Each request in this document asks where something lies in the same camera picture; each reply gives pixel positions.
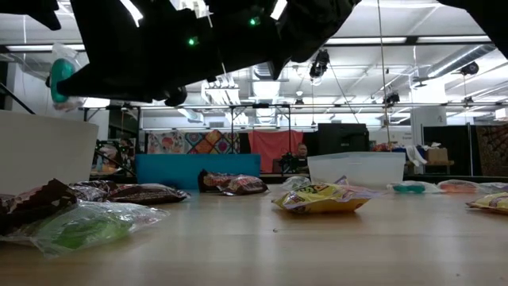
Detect clear candy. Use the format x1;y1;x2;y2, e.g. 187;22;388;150
478;181;508;195
282;176;313;192

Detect chocolate bar brown wrapper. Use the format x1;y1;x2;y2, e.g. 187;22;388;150
0;178;79;236
106;183;191;206
197;169;231;194
220;174;270;196
69;180;120;203

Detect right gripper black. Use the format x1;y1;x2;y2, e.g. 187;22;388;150
57;11;239;107

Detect brown patterned cloth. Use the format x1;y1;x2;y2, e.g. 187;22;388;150
475;125;508;178

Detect blue plastic bin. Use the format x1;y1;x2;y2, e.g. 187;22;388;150
134;153;263;191

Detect black overhead frame beam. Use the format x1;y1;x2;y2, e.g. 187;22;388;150
0;37;508;53

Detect colourful patchwork quilt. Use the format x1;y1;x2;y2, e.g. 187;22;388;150
146;129;241;155

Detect white plastic bin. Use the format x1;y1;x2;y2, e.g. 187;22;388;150
0;110;99;196

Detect black cabinet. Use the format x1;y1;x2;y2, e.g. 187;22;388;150
317;122;370;157

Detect black aluminium table frame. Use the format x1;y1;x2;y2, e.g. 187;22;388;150
87;173;508;191

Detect silver ceiling duct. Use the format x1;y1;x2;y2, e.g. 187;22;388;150
426;43;498;79
249;61;281;83

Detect black metal truss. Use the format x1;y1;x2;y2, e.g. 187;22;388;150
79;102;508;133

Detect teal gummy clear wrapper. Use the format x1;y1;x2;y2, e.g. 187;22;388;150
391;180;442;195
48;42;87;113

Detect red hanging cloth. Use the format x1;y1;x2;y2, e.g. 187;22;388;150
248;129;305;174

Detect black partition panel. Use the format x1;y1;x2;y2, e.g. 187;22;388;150
422;126;474;176

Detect green gummy clear wrapper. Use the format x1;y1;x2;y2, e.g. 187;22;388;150
0;199;170;259

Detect cardboard box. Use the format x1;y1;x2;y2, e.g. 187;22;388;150
424;147;449;164

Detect white cloth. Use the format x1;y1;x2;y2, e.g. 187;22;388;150
404;145;428;168

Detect orange gummy clear wrapper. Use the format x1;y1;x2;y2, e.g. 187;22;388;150
437;179;482;195

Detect clear plastic bin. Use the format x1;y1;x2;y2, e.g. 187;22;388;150
307;152;406;192

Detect white pillar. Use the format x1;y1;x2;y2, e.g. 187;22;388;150
410;106;448;149

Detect person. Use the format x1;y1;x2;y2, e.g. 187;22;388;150
291;142;310;174
94;137;137;176

